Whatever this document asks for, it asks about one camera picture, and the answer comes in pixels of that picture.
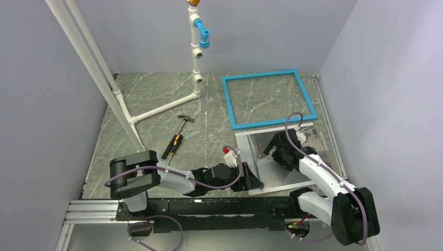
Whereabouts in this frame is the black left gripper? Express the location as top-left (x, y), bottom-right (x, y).
top-left (208, 162), bottom-right (264, 192)

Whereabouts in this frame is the blue picture frame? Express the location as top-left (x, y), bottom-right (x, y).
top-left (222, 70), bottom-right (319, 130)

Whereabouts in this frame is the coastal landscape photo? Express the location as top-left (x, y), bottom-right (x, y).
top-left (250, 125), bottom-right (331, 165)

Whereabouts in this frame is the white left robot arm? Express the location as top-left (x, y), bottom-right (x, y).
top-left (104, 151), bottom-right (264, 220)

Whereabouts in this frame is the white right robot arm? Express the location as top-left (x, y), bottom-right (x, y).
top-left (263, 130), bottom-right (380, 246)

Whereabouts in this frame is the steel claw hammer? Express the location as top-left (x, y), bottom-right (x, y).
top-left (176, 115), bottom-right (194, 135)

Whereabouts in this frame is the blue pipe fitting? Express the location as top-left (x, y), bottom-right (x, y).
top-left (194, 19), bottom-right (211, 49)

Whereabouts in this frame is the orange pipe cap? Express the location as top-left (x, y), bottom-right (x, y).
top-left (187, 0), bottom-right (201, 7)

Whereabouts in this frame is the white pvc pipe stand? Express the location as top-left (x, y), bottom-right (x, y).
top-left (46, 1), bottom-right (204, 152)

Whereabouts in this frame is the brown frame backing board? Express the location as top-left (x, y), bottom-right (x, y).
top-left (247, 124), bottom-right (336, 197)

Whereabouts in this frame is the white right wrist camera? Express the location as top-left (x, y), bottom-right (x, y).
top-left (294, 127), bottom-right (307, 145)

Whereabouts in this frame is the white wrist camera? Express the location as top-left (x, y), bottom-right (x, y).
top-left (223, 147), bottom-right (239, 168)
top-left (294, 127), bottom-right (307, 145)

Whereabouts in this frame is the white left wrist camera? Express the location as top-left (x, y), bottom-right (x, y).
top-left (223, 147), bottom-right (239, 168)

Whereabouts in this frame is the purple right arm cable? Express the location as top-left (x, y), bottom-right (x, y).
top-left (284, 112), bottom-right (369, 247)

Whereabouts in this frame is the aluminium table edge rail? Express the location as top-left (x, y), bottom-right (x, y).
top-left (310, 73), bottom-right (370, 221)

